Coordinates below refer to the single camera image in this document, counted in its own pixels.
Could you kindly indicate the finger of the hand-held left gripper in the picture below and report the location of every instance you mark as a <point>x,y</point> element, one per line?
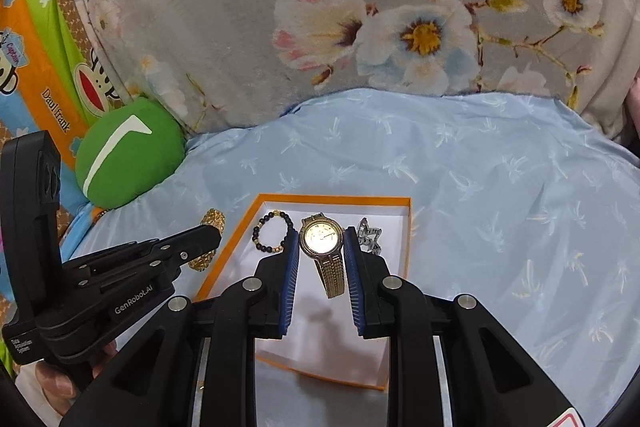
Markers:
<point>197,241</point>
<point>160,271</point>

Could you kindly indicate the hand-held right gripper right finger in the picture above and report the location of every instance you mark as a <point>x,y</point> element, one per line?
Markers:
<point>355,287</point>

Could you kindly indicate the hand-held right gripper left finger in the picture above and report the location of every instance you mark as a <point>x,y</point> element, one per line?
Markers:
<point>288,287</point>

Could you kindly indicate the gold wristwatch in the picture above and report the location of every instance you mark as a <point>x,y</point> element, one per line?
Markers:
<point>320,241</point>

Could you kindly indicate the orange jewelry box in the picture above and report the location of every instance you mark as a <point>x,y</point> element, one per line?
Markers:
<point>320,342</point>

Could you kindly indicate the person's left hand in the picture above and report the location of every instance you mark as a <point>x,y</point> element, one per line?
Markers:
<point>50,382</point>

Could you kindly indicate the green round plush cushion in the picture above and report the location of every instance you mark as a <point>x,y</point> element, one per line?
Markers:
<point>150,157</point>

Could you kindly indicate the blue palm print sheet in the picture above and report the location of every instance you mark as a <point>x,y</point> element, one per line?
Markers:
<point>500,207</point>

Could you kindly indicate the grey floral blanket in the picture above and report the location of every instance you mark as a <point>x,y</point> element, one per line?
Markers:
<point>225,32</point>

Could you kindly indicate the cartoon printed blanket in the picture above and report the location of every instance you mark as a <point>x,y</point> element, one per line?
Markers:
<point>40,72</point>

